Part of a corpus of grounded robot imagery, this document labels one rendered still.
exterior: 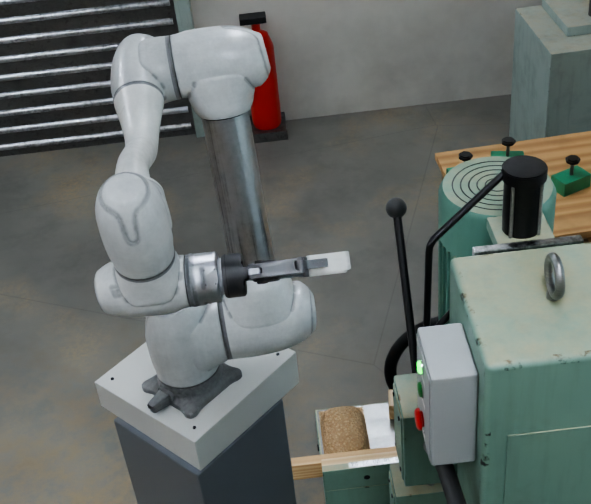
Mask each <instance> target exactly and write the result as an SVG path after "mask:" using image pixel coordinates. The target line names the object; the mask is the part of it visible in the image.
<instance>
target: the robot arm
mask: <svg viewBox="0 0 591 504"><path fill-rule="evenodd" d="M270 71H271V66H270V63H269V59H268V55H267V52H266V48H265V44H264V41H263V37H262V35H261V34H260V33H259V32H256V31H253V30H250V29H248V28H244V27H239V26H228V25H224V26H212V27H205V28H198V29H192V30H186V31H183V32H180V33H177V34H173V35H167V36H160V37H153V36H150V35H146V34H140V33H137V34H132V35H129V36H127V37H126V38H125V39H123V40H122V42H121V43H120V44H119V46H118V48H117V50H116V52H115V54H114V57H113V61H112V66H111V77H110V81H111V93H112V97H113V101H114V107H115V110H116V113H117V116H118V118H119V121H120V125H121V128H122V131H123V135H124V140H125V148H124V149H123V151H122V152H121V154H120V156H119V158H118V161H117V164H116V170H115V175H113V176H111V177H109V178H108V179H107V180H106V181H105V182H104V183H103V184H102V186H101V187H100V189H99V191H98V194H97V198H96V203H95V216H96V221H97V225H98V229H99V232H100V236H101V239H102V242H103V245H104V247H105V250H106V252H107V254H108V256H109V258H110V260H111V261H110V262H109V263H107V264H105V265H104V266H103V267H101V268H100V269H99V270H98V271H97V272H96V274H95V278H94V288H95V294H96V297H97V300H98V303H99V305H100V307H101V309H102V310H103V311H104V312H105V313H107V314H110V315H115V316H122V317H146V319H145V338H146V343H147V348H148V352H149V355H150V358H151V361H152V364H153V366H154V368H155V371H156V373H157V374H156V375H154V376H153V377H151V378H150V379H148V380H146V381H144V382H143V383H142V389H143V391H144V392H145V393H149V394H152V395H154V397H153V398H152V399H151V400H150V401H149V402H148V404H147V406H148V409H150V411H151V412H152V413H157V412H159V411H160V410H162V409H164V408H166V407H168V406H169V405H171V406H173V407H174V408H176V409H177V410H179V411H181V412H182V413H183V415H184V416H185V417H186V418H188V419H193V418H195V417H196V416H197V415H198V414H199V412H200V411H201V410H202V409H203V408H204V407H205V406H206V405H207V404H208V403H209V402H211V401H212V400H213V399H214V398H215V397H217V396H218V395H219V394H220V393H221V392H222V391H224V390H225V389H226V388H227V387H228V386H230V385H231V384H232V383H234V382H236V381H238V380H240V379H241V378H242V371H241V370H240V369H239V368H236V367H232V366H229V365H227V364H226V363H224V362H226V361H228V360H231V359H239V358H249V357H256V356H262V355H267V354H271V353H275V352H279V351H282V350H285V349H288V348H291V347H293V346H295V345H297V344H299V343H300V342H302V341H304V340H305V339H307V338H308V337H309V336H310V335H311V333H312V332H313V331H314V330H315V329H316V307H315V300H314V295H313V293H312V292H311V291H310V290H309V288H308V287H307V286H306V285H305V284H303V283H302V282H300V281H292V279H291V278H293V277H300V278H301V277H312V276H320V275H329V274H337V273H346V272H347V270H349V269H351V265H350V257H349V252H348V251H343V252H335V253H326V254H318V255H309V256H307V257H301V256H300V257H297V258H292V259H285V260H278V261H277V260H274V254H273V249H272V243H271V237H270V232H269V226H268V220H267V215H266V209H265V203H264V198H263V192H262V186H261V181H260V172H259V166H258V161H257V155H256V149H255V143H254V138H253V132H252V126H251V121H250V115H249V110H250V108H251V106H252V104H253V100H254V92H255V87H258V86H261V85H262V84H263V83H264V82H265V81H266V80H267V78H268V76H269V73H270ZM184 98H188V100H189V102H190V104H191V106H192V108H193V110H194V112H195V113H196V114H197V115H198V116H199V117H200V118H202V123H203V129H204V134H205V139H206V144H207V149H208V154H209V159H210V164H211V169H212V174H213V179H214V184H215V189H216V194H217V199H218V204H219V209H220V214H221V219H222V224H223V229H224V234H225V239H226V244H227V249H228V254H223V256H221V258H219V257H218V254H217V252H215V251H213V252H204V253H196V254H187V255H178V254H177V252H176V251H175V249H174V246H173V234H172V229H171V228H172V220H171V215H170V211H169V208H168V205H167V201H166V197H165V193H164V190H163V188H162V186H161V185H160V184H159V183H158V182H157V181H155V180H154V179H152V178H150V175H149V168H150V167H151V166H152V164H153V163H154V161H155V159H156V156H157V152H158V143H159V132H160V124H161V117H162V113H163V108H164V104H166V103H168V102H171V101H175V100H179V99H184Z"/></svg>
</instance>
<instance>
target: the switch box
mask: <svg viewBox="0 0 591 504"><path fill-rule="evenodd" d="M416 340H417V362H418V361H419V360H420V359H422V363H423V369H424V375H423V379H424V384H423V388H424V386H425V388H424V399H423V401H424V405H425V410H424V405H423V401H422V397H420V396H419V395H418V390H417V399H418V408H420V411H422V412H423V416H424V427H423V430H424V434H425V438H424V441H425V445H426V449H427V453H428V458H429V461H430V462H431V464H432V465H433V466H436V465H445V464H453V463H462V462H471V461H475V459H476V437H477V409H478V381H479V374H478V371H477V368H476V365H475V362H474V358H473V355H472V352H471V349H470V346H469V343H468V340H467V337H466V334H465V331H464V328H463V325H462V324H461V323H454V324H446V325H437V326H428V327H420V328H418V330H417V333H416ZM423 430H422V433H423ZM424 434H423V437H424Z"/></svg>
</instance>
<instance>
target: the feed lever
mask: <svg viewBox="0 0 591 504"><path fill-rule="evenodd" d="M406 210H407V205H406V203H405V201H404V200H403V199H401V198H398V197H394V198H391V199H390V200H389V201H388V202H387V204H386V212H387V214H388V215H389V216H390V217H392V218H393V220H394V229H395V237H396V246H397V254H398V262H399V271H400V279H401V287H402V296H403V304H404V312H405V321H406V329H407V337H408V346H409V354H410V363H411V371H412V373H417V341H416V333H415V324H414V316H413V308H412V299H411V291H410V283H409V274H408V266H407V258H406V249H405V241H404V233H403V224H402V216H404V214H405V213H406Z"/></svg>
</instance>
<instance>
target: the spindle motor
mask: <svg viewBox="0 0 591 504"><path fill-rule="evenodd" d="M509 158H511V157H500V156H491V157H481V158H476V159H472V160H468V161H465V162H463V163H461V164H459V165H457V166H455V167H454V168H452V169H451V170H450V171H449V172H448V173H447V174H446V175H445V177H444V179H443V180H442V182H441V184H440V186H439V189H438V229H439V228H441V227H442V226H443V225H444V224H445V223H446V222H447V221H448V220H449V219H450V218H451V217H452V216H453V215H454V214H456V213H457V212H458V211H459V210H460V209H461V208H462V207H463V206H464V205H465V204H466V203H467V202H468V201H470V200H471V199H472V198H473V197H474V196H475V195H476V194H477V193H478V192H479V191H480V190H481V189H482V188H483V187H485V186H486V185H487V184H488V183H489V182H490V181H491V180H492V179H493V178H494V177H495V176H496V175H497V174H498V173H500V172H501V169H502V164H503V162H504V161H506V160H507V159H509ZM503 185H504V182H503V181H501V182H500V183H499V184H498V185H497V186H496V187H494V188H493V189H492V190H491V191H490V192H489V193H488V194H487V195H486V196H485V197H484V198H483V199H482V200H481V201H480V202H478V203H477V204H476V205H475V206H474V207H473V208H472V209H471V210H470V211H469V212H468V213H467V214H466V215H465V216H463V217H462V218H461V219H460V220H459V221H458V222H457V223H456V224H455V225H454V226H453V227H452V228H451V229H450V230H448V231H447V232H446V233H445V234H444V235H443V236H442V237H441V238H440V239H439V240H438V321H439V320H440V319H441V318H442V317H443V315H444V314H445V313H446V312H447V311H448V310H449V309H450V262H451V260H452V259H454V258H458V257H467V256H472V248H473V247H476V246H485V245H493V243H492V241H491V238H490V236H489V233H488V231H487V228H486V225H487V218H488V217H496V216H502V206H503ZM556 195H557V192H556V188H555V185H554V183H553V182H552V180H551V178H550V177H549V175H548V174H547V180H546V182H545V183H544V193H543V206H542V212H543V214H544V216H545V218H546V220H547V222H548V224H549V226H550V229H551V231H552V233H553V229H554V218H555V206H556Z"/></svg>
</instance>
